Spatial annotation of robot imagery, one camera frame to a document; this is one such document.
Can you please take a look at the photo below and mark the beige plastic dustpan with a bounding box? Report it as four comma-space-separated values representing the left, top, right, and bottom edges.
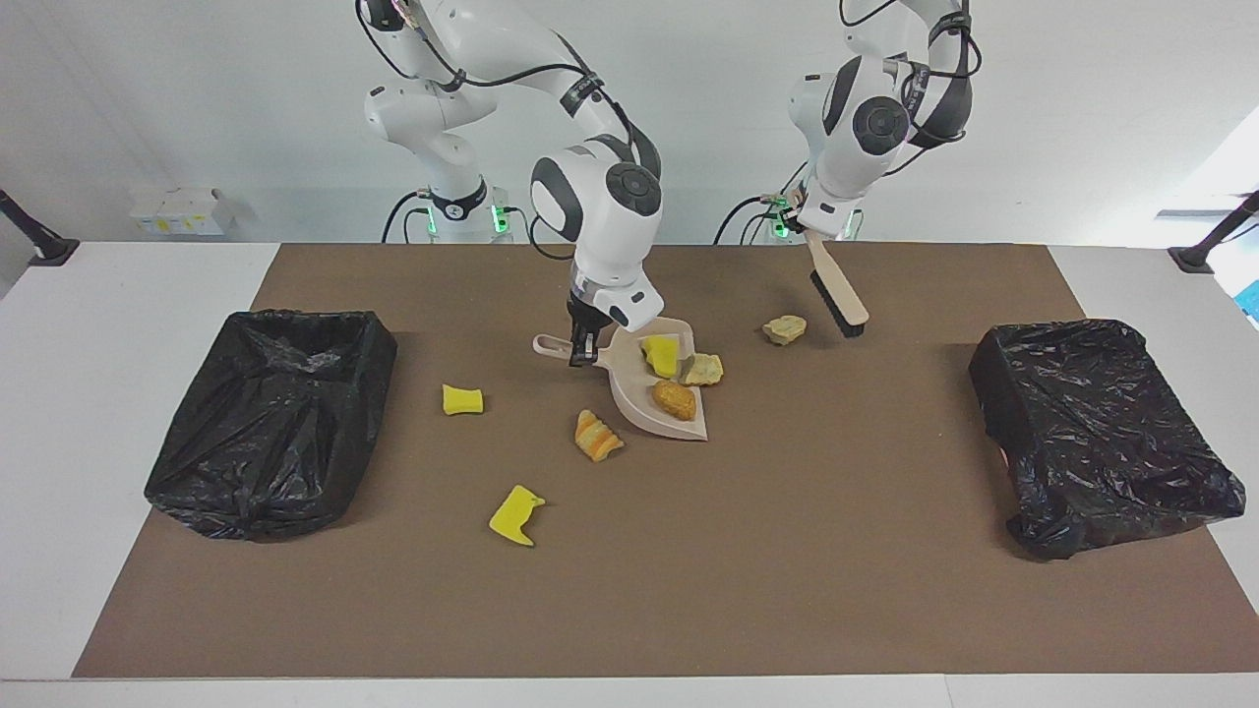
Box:
531, 317, 711, 443

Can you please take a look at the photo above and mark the beige hand brush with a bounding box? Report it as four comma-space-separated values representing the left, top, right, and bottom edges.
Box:
805, 231, 871, 339

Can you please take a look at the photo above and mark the brown fried nugget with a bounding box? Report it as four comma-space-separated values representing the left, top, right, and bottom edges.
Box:
652, 380, 698, 422

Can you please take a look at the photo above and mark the black bag lined bin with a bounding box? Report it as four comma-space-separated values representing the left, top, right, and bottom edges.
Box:
145, 310, 398, 543
969, 318, 1247, 561

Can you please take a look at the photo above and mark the striped toy croissant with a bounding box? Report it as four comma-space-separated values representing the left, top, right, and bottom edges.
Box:
574, 409, 626, 463

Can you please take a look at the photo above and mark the notched yellow sponge piece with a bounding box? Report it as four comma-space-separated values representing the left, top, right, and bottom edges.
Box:
489, 485, 547, 548

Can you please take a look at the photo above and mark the brown table mat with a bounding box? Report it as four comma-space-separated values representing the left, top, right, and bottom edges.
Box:
72, 243, 1259, 679

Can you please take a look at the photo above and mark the left arm base cable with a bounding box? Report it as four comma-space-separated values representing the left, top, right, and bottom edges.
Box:
715, 162, 803, 245

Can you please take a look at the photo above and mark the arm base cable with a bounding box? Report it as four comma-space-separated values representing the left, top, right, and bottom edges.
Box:
382, 190, 434, 245
715, 162, 803, 245

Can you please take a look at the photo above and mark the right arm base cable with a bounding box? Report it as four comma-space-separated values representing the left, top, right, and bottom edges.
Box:
382, 190, 434, 245

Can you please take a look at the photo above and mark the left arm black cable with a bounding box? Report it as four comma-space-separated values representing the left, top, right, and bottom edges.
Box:
839, 0, 985, 180

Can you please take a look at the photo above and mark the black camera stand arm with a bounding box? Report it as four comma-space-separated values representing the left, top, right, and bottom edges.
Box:
1169, 190, 1259, 274
0, 189, 81, 267

